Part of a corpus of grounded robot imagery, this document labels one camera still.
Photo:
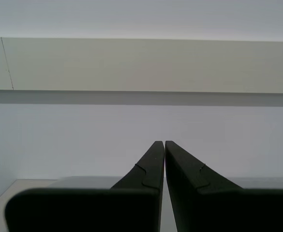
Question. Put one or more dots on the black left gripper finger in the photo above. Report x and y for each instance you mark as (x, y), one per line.
(228, 210)
(83, 210)

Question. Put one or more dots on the beige horizontal panel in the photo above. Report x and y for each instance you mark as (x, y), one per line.
(141, 65)

